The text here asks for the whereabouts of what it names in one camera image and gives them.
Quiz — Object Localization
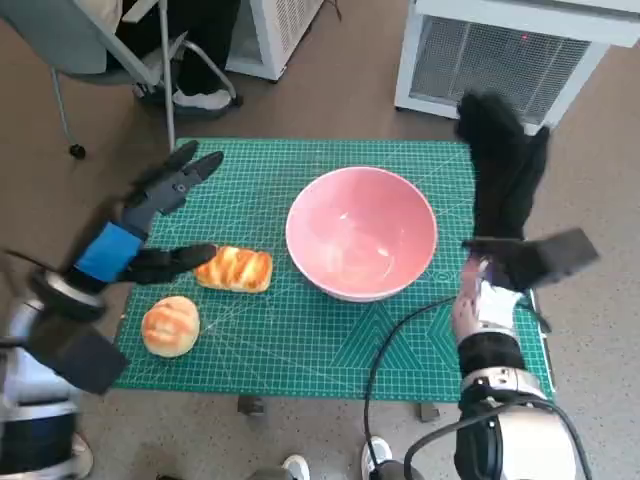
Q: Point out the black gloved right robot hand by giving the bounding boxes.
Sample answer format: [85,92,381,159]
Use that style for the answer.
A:
[453,91,551,241]

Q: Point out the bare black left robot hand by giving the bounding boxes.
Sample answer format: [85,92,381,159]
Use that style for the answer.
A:
[63,139,225,287]

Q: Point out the round toy bread bun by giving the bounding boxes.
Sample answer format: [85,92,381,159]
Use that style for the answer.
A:
[141,295,201,359]

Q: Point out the long braided toy bread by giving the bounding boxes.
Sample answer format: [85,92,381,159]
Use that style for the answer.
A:
[193,244,274,295]

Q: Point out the pink bowl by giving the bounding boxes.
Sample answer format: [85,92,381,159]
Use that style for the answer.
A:
[285,166,439,303]

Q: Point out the large white vented cabinet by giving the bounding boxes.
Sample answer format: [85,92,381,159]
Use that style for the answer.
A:
[393,0,640,129]

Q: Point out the person in white trousers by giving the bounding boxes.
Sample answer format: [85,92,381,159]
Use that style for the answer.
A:
[67,430,95,480]

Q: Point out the green cutting mat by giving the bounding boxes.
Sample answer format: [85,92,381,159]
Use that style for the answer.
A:
[112,137,556,402]

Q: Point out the grey office chair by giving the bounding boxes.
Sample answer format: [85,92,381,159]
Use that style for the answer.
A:
[0,0,244,160]

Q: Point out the seated person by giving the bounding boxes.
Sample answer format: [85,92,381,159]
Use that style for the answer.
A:
[104,0,242,119]

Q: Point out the small white vented cabinet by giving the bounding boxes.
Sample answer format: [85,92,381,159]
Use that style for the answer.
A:
[224,0,326,81]

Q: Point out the person's white shoe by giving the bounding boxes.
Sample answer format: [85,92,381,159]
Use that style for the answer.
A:
[360,436,394,480]
[282,453,311,480]

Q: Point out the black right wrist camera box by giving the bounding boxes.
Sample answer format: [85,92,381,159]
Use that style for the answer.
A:
[462,228,600,294]

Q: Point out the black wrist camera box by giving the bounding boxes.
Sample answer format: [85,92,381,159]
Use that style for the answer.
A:
[462,228,600,294]
[29,312,130,396]

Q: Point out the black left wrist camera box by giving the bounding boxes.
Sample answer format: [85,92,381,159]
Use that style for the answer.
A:
[29,312,130,396]

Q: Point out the long black robot cable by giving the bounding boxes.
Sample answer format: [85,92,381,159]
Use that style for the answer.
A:
[362,295,501,480]

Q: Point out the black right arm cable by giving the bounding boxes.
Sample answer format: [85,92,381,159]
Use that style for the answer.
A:
[544,402,594,480]

